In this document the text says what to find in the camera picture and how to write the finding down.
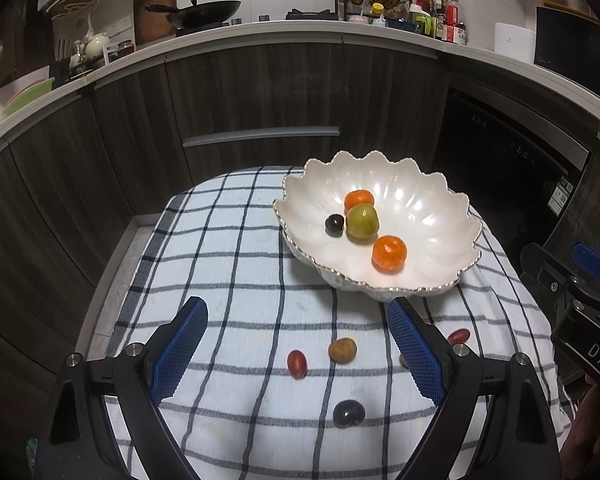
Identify brown cutting board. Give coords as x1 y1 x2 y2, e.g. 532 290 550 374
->
132 0 177 46

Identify black and white checked cloth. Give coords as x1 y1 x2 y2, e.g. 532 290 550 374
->
102 165 578 480

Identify red sauce bottle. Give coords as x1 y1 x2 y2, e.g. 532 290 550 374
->
445 0 466 43

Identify person's right hand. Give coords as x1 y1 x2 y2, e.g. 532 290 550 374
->
562 375 600 480

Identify green lidded jar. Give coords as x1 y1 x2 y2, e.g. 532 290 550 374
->
414 4 436 36

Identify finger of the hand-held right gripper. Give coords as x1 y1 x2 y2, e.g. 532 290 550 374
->
520 242 581 311
572 242 600 288

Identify dark wood base cabinets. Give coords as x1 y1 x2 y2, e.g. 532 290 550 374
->
0 35 600 411

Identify white scalloped bowl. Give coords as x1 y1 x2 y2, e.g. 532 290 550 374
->
272 150 483 303

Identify grey drawer handle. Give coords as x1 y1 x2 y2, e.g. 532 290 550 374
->
182 126 341 148

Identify white teapot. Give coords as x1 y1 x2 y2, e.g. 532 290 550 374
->
82 32 112 58

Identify green plum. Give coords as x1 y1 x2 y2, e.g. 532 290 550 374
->
345 203 380 238

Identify mandarin orange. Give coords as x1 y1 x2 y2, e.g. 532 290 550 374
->
371 235 409 274
343 189 376 213

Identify black stove grate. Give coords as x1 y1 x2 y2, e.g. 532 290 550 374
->
285 9 340 22

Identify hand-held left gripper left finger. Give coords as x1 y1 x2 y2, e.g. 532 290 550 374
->
30 296 209 480

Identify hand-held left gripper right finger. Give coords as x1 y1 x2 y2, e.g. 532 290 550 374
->
386 297 563 480

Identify green tray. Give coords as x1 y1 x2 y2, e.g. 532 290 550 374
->
2 77 56 117

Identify black built-in dishwasher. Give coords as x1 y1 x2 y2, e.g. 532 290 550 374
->
432 87 591 256

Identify black wok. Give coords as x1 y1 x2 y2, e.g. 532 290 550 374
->
146 0 242 30

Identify black microwave oven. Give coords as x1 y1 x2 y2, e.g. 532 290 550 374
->
534 6 600 96

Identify white rice cooker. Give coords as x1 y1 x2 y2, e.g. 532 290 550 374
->
495 22 537 58

